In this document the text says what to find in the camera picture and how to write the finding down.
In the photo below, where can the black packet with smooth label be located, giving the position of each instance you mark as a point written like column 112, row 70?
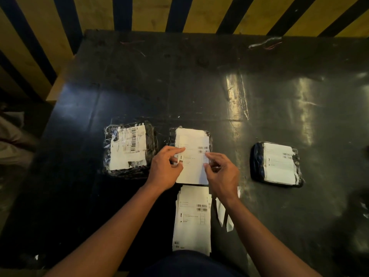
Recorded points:
column 278, row 164

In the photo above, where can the white label backing strips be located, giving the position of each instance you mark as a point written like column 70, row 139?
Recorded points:
column 221, row 212

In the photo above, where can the pale cloth bundle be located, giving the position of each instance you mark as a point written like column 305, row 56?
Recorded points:
column 13, row 144

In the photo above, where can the person's left hand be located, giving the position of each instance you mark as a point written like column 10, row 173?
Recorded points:
column 161, row 171

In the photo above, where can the black plastic-wrapped packet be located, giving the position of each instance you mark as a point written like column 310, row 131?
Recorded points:
column 172, row 137

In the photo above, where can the white barcode label sheet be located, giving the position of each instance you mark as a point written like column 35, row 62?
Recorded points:
column 191, row 139

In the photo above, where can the stack of white barcode labels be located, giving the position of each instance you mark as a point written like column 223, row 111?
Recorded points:
column 191, row 225

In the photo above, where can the person's right forearm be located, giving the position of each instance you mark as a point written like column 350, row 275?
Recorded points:
column 259, row 242

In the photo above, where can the person's right thumb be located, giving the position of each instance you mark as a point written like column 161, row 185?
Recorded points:
column 208, row 177

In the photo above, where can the black packet with torn label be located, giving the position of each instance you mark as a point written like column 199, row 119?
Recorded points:
column 126, row 147

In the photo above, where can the person's dark clothing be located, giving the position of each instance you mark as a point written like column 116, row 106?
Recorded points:
column 187, row 265

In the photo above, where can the person's left forearm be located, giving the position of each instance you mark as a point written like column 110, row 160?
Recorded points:
column 109, row 236

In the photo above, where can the person's right hand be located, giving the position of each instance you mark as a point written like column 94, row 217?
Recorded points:
column 226, row 178

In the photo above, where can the person's left thumb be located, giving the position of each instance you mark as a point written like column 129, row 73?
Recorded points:
column 177, row 169

